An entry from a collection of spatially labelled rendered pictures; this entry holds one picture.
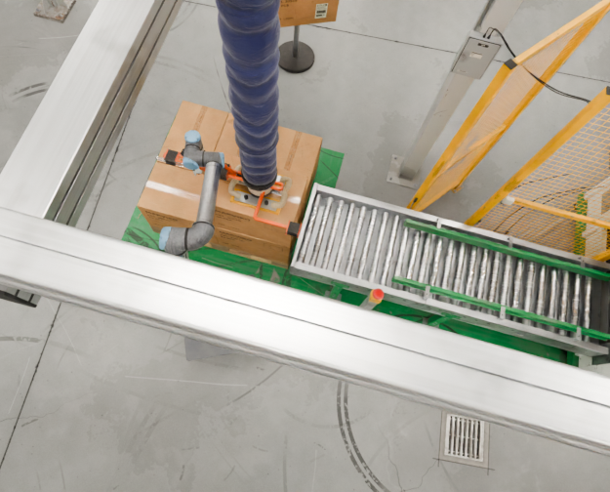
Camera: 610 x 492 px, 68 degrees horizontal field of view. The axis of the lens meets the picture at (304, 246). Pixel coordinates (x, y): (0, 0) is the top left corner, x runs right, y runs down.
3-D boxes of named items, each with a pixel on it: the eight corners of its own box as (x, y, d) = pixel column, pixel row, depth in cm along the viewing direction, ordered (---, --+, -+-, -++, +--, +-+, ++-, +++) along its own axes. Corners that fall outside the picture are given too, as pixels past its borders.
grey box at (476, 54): (481, 74, 287) (504, 38, 259) (480, 81, 285) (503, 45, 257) (450, 66, 287) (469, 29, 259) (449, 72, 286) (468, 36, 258)
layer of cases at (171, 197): (318, 162, 409) (322, 137, 372) (288, 264, 376) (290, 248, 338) (190, 128, 413) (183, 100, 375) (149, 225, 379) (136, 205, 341)
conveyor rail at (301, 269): (590, 350, 342) (608, 348, 324) (590, 357, 340) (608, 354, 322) (295, 268, 348) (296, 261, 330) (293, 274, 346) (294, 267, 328)
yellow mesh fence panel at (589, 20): (456, 179, 430) (612, -15, 232) (463, 186, 427) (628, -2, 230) (386, 228, 408) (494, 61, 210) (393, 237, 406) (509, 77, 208)
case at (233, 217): (305, 200, 352) (307, 176, 314) (290, 247, 338) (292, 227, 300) (230, 180, 354) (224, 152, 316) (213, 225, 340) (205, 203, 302)
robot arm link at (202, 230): (210, 243, 223) (224, 146, 262) (184, 241, 223) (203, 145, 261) (212, 256, 233) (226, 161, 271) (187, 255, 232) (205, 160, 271)
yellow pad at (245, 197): (282, 202, 306) (283, 199, 302) (278, 215, 303) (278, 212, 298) (234, 188, 307) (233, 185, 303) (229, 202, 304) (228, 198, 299)
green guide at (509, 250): (607, 268, 348) (616, 266, 340) (607, 281, 345) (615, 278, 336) (405, 214, 353) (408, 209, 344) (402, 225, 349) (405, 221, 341)
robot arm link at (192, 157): (201, 163, 257) (203, 144, 261) (180, 162, 256) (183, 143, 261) (203, 171, 266) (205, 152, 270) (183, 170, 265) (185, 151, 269)
